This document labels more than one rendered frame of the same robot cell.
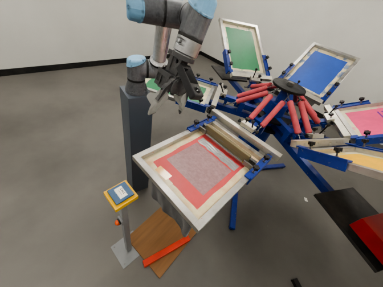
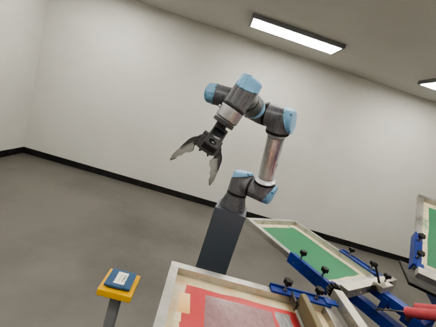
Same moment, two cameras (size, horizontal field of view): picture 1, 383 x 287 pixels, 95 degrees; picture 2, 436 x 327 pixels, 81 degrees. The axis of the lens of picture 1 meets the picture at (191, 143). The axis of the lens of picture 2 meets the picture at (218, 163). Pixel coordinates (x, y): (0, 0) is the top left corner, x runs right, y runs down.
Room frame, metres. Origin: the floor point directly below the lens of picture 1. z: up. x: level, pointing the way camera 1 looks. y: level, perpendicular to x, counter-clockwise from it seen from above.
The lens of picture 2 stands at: (0.06, -0.56, 1.70)
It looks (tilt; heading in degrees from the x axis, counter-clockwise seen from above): 11 degrees down; 51
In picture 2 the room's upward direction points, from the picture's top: 18 degrees clockwise
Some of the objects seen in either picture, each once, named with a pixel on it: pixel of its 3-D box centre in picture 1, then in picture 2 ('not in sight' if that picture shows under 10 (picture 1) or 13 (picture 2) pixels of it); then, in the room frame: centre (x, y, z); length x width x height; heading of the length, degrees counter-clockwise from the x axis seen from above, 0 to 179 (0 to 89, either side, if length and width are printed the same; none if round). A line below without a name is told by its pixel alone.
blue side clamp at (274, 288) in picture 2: (200, 126); (298, 299); (1.20, -0.04, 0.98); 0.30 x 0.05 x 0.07; 145
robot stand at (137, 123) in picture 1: (137, 148); (202, 293); (1.09, 0.48, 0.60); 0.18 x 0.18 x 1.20; 45
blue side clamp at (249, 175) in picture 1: (256, 168); not in sight; (0.88, -0.50, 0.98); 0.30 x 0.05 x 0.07; 145
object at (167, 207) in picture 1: (170, 200); not in sight; (0.60, 0.04, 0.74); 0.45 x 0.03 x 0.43; 55
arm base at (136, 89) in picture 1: (136, 83); (234, 199); (1.09, 0.48, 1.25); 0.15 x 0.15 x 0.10
